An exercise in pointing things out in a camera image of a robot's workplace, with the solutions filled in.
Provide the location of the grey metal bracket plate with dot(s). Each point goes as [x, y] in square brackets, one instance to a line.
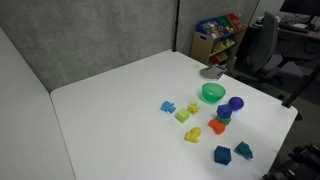
[210, 72]

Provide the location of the wooden toy storage shelf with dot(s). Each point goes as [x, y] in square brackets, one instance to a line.
[203, 43]

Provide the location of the dark blue cube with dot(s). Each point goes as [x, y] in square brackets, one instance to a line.
[222, 155]

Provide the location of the green block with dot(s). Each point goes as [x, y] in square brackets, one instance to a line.
[224, 121]

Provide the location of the thin black stand pole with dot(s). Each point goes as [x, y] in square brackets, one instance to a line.
[175, 26]

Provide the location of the purple bumpy ball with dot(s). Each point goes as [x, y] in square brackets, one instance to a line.
[236, 103]

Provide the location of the black clamp with orange tips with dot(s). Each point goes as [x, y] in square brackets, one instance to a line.
[283, 171]
[306, 154]

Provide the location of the office desk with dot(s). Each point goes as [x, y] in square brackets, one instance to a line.
[296, 33]

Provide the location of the light blue toy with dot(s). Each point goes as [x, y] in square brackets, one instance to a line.
[168, 107]

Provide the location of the black computer monitor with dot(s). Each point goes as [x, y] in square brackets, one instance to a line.
[300, 6]

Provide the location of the lime green cube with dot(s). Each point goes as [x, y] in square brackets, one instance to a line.
[182, 115]

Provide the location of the grey office chair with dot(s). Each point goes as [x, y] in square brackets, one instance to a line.
[265, 43]

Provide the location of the orange toy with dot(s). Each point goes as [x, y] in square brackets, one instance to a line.
[217, 126]

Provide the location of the thick black tripod leg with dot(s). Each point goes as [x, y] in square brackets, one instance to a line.
[300, 90]

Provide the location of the yellow spiky star toy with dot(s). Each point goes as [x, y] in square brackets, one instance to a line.
[193, 108]

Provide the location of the dark blue polyhedron block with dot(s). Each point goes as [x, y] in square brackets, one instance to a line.
[224, 111]

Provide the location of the green plastic bowl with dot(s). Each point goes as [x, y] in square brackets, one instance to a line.
[213, 93]

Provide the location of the teal toy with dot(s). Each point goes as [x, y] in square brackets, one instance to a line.
[243, 150]

